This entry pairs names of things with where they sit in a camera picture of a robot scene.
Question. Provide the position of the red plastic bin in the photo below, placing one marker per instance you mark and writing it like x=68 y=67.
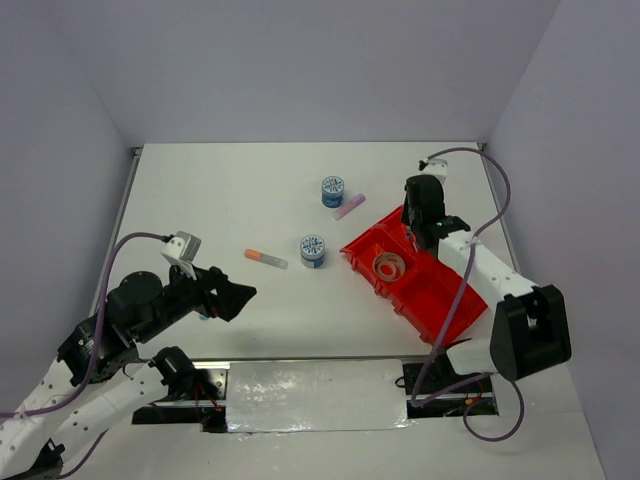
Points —
x=423 y=293

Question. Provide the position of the pink eraser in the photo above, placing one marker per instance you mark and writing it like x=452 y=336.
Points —
x=348 y=206

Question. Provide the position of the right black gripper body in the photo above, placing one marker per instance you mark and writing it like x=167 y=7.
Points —
x=408 y=213

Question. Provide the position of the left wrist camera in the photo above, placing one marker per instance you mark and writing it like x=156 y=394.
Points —
x=180 y=250

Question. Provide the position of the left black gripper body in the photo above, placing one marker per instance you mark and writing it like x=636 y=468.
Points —
x=190 y=294

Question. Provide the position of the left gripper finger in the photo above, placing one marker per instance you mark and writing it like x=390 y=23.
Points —
x=227 y=309
x=230 y=293

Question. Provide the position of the silver foil base cover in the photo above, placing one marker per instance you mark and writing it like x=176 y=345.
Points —
x=315 y=396

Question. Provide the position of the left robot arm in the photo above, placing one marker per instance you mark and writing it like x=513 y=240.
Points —
x=66 y=409

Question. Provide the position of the small clear tape roll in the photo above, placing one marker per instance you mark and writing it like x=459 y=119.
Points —
x=388 y=271

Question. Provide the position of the large clear tape roll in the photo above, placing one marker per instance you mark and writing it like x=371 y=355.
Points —
x=389 y=257

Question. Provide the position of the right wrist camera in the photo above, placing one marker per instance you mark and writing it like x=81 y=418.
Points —
x=435 y=167

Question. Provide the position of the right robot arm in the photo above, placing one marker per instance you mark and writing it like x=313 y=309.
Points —
x=530 y=331

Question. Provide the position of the blue tape stack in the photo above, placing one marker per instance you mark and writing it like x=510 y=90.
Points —
x=332 y=191
x=312 y=251

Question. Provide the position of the orange capped lead case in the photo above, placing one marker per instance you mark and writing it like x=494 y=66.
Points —
x=265 y=259

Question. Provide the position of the blue pen refill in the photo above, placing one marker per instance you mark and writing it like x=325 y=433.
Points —
x=412 y=242

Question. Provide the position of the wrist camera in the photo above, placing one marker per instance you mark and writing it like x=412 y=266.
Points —
x=180 y=250
x=435 y=167

